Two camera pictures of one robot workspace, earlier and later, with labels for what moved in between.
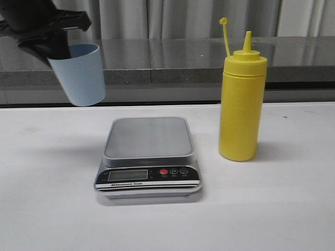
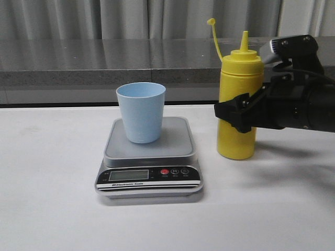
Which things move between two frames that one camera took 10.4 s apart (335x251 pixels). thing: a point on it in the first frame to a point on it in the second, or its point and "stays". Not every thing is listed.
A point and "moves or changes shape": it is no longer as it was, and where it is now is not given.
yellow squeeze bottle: [241, 104] moves or changes shape
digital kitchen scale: [148, 158] stays
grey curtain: [125, 19] stays
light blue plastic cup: [81, 75] to [142, 104]
